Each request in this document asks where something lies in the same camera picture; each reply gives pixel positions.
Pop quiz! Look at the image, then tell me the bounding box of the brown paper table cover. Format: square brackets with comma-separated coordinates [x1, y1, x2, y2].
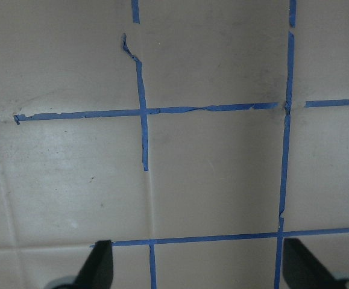
[0, 1, 349, 288]

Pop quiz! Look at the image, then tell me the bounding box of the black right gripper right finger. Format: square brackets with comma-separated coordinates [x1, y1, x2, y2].
[282, 238, 349, 289]

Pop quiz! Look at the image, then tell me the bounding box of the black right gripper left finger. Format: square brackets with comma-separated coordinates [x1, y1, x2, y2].
[72, 240, 113, 289]

